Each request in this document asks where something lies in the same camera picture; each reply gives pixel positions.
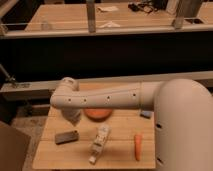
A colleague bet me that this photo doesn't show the orange bowl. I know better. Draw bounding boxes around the orange bowl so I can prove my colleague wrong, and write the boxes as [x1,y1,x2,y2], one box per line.
[84,109,112,121]

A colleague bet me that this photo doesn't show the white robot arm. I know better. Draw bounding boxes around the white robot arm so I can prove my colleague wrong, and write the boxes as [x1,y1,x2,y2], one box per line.
[50,77,213,171]

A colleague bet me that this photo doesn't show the blue sponge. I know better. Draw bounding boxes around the blue sponge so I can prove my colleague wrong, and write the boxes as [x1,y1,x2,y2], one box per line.
[140,110,153,119]

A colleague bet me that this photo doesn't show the crumpled white paper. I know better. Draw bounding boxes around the crumpled white paper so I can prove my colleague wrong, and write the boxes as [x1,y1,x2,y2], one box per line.
[99,21,121,28]

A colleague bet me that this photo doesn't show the grey metal post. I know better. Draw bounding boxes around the grey metal post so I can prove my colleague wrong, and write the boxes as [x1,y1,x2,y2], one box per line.
[171,0,203,30]
[86,0,96,33]

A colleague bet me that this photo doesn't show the black eraser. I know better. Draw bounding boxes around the black eraser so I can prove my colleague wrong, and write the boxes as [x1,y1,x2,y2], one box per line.
[55,130,79,145]

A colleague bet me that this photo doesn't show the metal clamp left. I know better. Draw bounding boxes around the metal clamp left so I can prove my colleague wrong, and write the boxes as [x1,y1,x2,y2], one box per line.
[0,63,30,88]

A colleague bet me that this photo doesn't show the clear bottle on far table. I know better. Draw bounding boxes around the clear bottle on far table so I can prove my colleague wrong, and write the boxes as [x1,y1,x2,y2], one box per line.
[41,18,50,30]

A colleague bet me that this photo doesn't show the white tube bottle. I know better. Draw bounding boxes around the white tube bottle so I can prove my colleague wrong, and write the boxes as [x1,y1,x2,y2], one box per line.
[89,124,110,164]

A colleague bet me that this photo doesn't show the orange carrot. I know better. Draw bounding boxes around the orange carrot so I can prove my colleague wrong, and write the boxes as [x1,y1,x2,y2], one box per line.
[134,134,142,161]

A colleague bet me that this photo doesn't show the black cables on far table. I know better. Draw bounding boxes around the black cables on far table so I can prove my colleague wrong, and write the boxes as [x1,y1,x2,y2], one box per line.
[127,0,161,14]

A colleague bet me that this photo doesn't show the white paper on far table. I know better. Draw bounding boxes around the white paper on far table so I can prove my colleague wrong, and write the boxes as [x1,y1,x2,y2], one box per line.
[97,6,119,12]

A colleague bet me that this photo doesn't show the grey metal post right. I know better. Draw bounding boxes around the grey metal post right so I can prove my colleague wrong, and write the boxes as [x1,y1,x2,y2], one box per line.
[171,0,203,30]

